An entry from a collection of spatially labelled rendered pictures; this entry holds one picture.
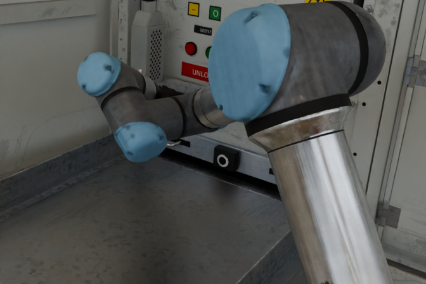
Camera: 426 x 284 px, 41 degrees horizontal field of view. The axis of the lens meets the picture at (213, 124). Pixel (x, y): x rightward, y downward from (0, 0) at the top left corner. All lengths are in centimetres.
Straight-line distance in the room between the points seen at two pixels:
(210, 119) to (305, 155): 38
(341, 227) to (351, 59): 18
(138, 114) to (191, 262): 32
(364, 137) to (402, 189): 13
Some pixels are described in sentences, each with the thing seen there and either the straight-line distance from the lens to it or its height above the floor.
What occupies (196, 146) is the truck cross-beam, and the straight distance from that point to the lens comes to 143.
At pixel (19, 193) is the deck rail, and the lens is 127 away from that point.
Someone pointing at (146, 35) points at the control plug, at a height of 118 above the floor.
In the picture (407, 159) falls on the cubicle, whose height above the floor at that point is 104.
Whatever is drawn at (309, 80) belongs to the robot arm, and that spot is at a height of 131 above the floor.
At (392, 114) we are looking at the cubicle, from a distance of 115.
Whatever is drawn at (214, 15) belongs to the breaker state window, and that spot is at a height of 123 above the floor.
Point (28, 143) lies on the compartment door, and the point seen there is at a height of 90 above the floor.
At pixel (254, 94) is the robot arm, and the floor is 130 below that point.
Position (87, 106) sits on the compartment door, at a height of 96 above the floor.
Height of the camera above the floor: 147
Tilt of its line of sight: 21 degrees down
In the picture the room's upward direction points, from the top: 4 degrees clockwise
